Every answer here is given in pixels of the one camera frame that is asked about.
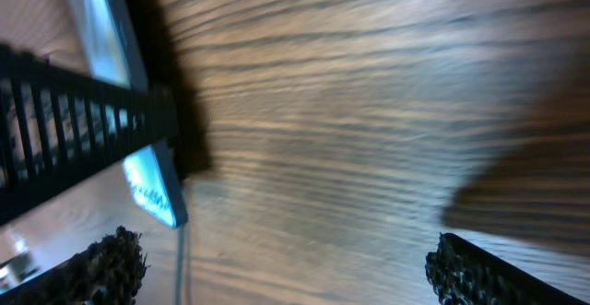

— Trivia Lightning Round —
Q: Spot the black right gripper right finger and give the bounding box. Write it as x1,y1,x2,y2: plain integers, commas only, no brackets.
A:
425,233,585,305

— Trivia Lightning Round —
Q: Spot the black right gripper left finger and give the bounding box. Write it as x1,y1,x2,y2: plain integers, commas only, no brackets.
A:
1,226,148,305

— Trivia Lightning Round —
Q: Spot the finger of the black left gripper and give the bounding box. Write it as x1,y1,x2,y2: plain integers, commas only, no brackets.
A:
1,45,177,224

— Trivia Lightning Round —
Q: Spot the blue Galaxy smartphone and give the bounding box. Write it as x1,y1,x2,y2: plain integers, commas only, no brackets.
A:
67,0,188,229

